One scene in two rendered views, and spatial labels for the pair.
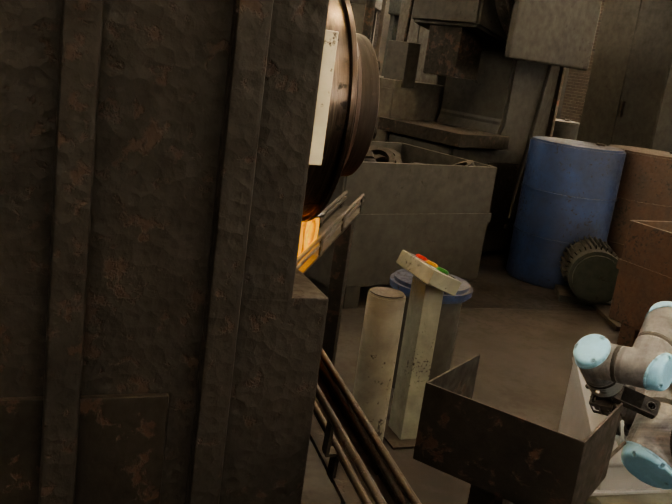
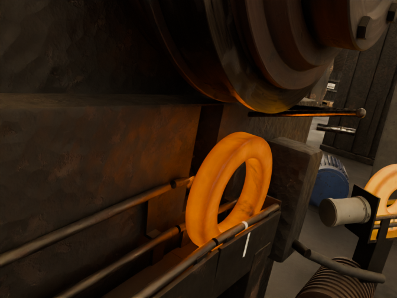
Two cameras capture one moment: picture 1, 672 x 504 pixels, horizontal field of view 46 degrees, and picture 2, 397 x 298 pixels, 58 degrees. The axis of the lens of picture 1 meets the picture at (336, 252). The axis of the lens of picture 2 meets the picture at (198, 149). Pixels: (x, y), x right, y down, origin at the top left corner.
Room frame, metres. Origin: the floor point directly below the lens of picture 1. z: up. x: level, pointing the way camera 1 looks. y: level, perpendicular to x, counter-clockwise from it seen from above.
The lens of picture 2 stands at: (1.23, -0.26, 0.95)
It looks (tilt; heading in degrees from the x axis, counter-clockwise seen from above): 16 degrees down; 56
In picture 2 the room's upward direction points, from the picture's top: 11 degrees clockwise
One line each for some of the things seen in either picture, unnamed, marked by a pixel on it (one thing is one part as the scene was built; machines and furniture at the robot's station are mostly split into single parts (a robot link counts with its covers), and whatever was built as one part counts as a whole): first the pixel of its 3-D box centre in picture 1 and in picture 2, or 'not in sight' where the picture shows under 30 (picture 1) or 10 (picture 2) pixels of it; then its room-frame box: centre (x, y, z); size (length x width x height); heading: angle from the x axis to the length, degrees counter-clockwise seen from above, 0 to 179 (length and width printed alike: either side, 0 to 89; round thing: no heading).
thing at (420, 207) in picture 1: (369, 213); not in sight; (4.31, -0.16, 0.39); 1.03 x 0.83 x 0.77; 127
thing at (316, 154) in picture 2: not in sight; (279, 197); (1.77, 0.22, 0.68); 0.11 x 0.08 x 0.24; 112
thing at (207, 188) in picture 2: not in sight; (233, 193); (1.56, 0.12, 0.75); 0.18 x 0.03 x 0.18; 21
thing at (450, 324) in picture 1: (423, 331); not in sight; (2.93, -0.38, 0.22); 0.32 x 0.32 x 0.43
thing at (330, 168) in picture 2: not in sight; (324, 179); (3.49, 1.34, 0.17); 0.57 x 0.31 x 0.34; 42
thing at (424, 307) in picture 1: (417, 349); not in sight; (2.46, -0.31, 0.31); 0.24 x 0.16 x 0.62; 22
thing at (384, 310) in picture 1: (375, 369); not in sight; (2.37, -0.18, 0.26); 0.12 x 0.12 x 0.52
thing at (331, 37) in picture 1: (296, 91); not in sight; (1.20, 0.09, 1.15); 0.26 x 0.02 x 0.18; 22
